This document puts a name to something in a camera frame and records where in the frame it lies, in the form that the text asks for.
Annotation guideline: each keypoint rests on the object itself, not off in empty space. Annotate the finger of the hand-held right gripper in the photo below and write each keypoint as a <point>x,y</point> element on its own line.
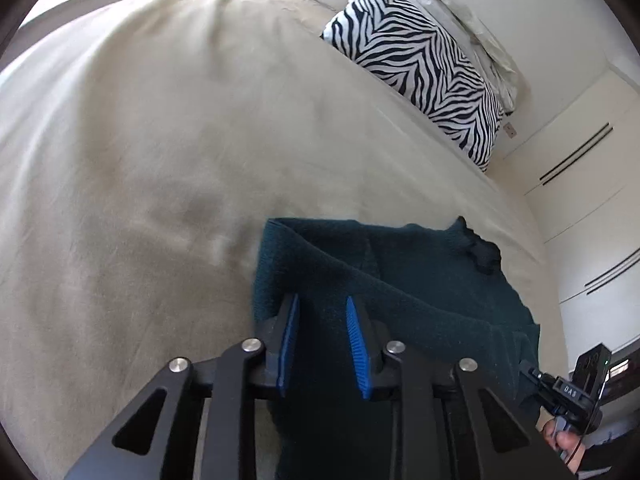
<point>534,376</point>

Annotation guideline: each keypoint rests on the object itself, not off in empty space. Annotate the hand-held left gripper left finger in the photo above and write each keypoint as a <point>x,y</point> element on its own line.
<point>289,340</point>

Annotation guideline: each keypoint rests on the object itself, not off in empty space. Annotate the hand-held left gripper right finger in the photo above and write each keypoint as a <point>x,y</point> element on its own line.
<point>357,350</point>

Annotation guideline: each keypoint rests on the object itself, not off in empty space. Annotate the dark green knitted garment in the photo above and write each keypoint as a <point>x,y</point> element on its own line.
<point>430,285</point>

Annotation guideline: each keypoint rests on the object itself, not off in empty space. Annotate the person's right forearm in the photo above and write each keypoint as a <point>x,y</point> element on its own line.
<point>615,455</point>

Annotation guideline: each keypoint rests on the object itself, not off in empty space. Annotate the person's right hand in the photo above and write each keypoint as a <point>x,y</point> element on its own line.
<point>567,442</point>

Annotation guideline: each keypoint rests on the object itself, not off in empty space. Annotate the white wardrobe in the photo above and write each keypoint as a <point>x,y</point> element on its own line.
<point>585,220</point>

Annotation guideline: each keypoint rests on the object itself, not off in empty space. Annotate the beige bed cover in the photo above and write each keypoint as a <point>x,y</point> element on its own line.
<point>175,160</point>

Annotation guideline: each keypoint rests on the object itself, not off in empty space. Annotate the zebra print pillow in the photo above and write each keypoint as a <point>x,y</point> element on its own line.
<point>415,55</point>

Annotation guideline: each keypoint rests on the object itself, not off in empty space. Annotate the crumpled cream pillow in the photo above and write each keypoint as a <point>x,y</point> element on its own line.
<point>470,25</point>

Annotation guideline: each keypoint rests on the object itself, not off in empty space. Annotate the wall socket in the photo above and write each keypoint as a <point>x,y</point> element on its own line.
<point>511,131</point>

